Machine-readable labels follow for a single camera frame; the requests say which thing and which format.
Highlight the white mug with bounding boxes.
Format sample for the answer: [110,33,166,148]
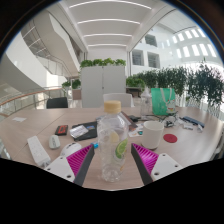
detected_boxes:
[141,120,165,150]

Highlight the black cables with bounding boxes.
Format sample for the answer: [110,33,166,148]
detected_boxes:
[163,114,181,128]

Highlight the white cabinet with plants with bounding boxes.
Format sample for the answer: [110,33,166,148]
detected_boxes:
[79,58,128,108]

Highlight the clear bottle with yellow cap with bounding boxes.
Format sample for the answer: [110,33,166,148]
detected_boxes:
[96,100,129,183]

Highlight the white chair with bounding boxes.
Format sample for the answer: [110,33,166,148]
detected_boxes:
[102,92,134,109]

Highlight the black chair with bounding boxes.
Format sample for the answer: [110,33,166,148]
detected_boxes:
[46,96,69,110]

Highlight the small red black case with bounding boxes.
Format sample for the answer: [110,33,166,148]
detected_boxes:
[54,124,69,137]

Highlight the clear plastic water bottle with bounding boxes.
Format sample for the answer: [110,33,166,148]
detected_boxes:
[139,88,153,118]

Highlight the white paper slip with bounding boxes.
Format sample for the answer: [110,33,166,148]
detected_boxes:
[12,116,28,123]

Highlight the green hedge plants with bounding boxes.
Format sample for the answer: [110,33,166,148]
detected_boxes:
[126,61,224,111]

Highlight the white power strip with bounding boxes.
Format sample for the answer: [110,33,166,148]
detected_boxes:
[26,135,52,168]

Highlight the green tote bag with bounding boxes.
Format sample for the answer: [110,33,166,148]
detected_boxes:
[150,87,177,117]

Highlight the grey white computer mouse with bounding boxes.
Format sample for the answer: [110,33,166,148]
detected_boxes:
[48,134,62,150]

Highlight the small potted green plant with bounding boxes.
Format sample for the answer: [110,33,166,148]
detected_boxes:
[61,78,83,101]

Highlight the black power adapter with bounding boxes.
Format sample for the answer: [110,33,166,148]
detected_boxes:
[128,114,141,123]

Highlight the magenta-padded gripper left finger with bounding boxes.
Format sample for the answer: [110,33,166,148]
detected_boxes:
[44,143,96,187]

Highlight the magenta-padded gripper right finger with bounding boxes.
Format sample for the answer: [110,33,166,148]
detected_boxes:
[130,143,184,186]

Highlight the flat round red coaster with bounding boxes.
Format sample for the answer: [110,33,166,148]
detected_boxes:
[163,133,178,144]

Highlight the ceiling light strips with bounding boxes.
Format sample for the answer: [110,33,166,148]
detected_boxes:
[68,0,153,48]

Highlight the dark blue keyboard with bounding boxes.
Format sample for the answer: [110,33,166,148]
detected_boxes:
[181,115,206,129]

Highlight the colourful printed sheet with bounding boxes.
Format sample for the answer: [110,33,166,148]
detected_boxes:
[128,128,144,138]

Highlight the glass balustrade with wooden rail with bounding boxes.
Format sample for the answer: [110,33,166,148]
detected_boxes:
[0,86,64,118]

